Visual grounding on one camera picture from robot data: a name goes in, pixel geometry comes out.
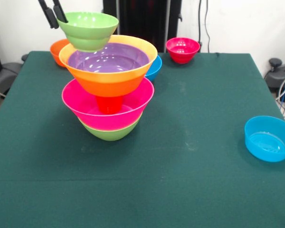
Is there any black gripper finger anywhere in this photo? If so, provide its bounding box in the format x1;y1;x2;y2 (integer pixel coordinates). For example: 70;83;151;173
52;0;69;24
37;0;60;30

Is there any small green bowl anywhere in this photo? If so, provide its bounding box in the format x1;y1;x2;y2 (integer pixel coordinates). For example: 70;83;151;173
56;11;119;53

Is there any purple bowl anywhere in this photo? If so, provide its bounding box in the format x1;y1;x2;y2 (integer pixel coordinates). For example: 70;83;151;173
67;42;150;74

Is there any large orange bowl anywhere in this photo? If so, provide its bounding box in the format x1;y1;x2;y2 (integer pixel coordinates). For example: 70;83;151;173
58;35;158;98

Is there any large pink bowl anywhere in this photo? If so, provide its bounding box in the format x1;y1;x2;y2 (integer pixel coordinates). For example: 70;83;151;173
61;77;155;131

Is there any orange cup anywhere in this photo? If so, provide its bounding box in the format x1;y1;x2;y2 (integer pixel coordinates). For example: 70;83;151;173
95;95;124;114

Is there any medium green bowl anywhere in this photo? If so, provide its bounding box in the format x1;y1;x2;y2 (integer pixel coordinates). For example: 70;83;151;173
78;116;141;142

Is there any small orange bowl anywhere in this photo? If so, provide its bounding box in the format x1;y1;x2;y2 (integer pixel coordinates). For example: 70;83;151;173
49;39;71;68

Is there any black chair base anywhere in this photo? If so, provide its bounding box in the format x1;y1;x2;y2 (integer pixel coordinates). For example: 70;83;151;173
264;57;285;103
0;62;22;98

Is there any medium blue bowl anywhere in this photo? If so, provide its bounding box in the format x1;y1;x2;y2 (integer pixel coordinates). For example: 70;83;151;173
144;55;162;82

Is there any small pink-red bowl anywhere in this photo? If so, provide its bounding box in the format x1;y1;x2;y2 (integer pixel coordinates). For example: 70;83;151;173
166;37;201;65

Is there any dark green tablecloth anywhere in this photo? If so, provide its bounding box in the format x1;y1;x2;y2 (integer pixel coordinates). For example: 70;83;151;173
0;51;285;228

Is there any small blue bowl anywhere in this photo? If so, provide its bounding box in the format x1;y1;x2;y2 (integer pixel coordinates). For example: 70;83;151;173
244;115;285;163

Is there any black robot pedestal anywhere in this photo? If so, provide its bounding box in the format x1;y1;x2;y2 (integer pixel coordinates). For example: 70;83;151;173
100;0;182;53

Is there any thick black wall cable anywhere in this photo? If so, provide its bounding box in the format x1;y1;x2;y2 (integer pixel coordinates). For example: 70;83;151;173
196;0;204;48

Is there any thin black wall cable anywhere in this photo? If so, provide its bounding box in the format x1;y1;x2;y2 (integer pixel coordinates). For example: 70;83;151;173
204;0;211;53

